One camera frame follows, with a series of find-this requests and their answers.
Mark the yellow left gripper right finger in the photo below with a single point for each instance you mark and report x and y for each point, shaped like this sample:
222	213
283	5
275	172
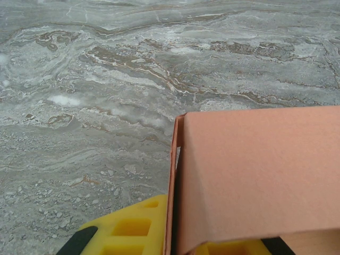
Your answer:
225	248

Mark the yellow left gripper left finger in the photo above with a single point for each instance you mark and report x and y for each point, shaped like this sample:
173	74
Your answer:
127	233

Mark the salmon paper box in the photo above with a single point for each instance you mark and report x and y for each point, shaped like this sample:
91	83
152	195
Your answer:
252	172

